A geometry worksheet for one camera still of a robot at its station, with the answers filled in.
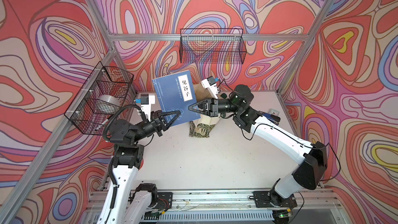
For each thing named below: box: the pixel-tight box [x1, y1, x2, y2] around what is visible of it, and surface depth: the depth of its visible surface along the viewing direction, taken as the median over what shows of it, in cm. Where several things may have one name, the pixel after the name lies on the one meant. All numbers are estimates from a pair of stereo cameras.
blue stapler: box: [261, 113, 281, 126], surface depth 103 cm
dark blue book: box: [151, 70, 202, 128], surface depth 54 cm
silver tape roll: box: [95, 94, 122, 115], surface depth 73 cm
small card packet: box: [267, 108, 280, 117], surface depth 107 cm
